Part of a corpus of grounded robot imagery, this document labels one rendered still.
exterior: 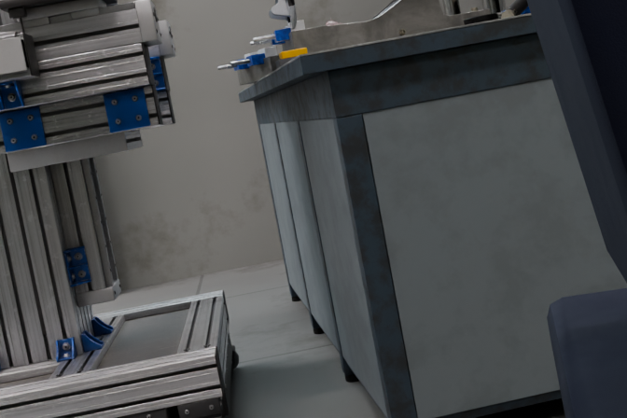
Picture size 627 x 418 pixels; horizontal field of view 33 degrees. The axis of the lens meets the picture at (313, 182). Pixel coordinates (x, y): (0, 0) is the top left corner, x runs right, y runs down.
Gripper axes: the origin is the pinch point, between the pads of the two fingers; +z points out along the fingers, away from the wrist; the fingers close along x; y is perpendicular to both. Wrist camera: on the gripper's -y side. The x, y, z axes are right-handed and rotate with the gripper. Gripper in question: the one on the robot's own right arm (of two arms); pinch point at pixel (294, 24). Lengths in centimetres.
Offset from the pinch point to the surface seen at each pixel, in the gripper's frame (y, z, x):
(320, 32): -5.0, 3.5, 8.2
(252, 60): 10.0, 5.6, -24.5
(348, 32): -11.9, 4.7, 8.2
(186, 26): 21, -27, -242
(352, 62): -1, 14, 71
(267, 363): 21, 91, -35
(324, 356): 5, 91, -28
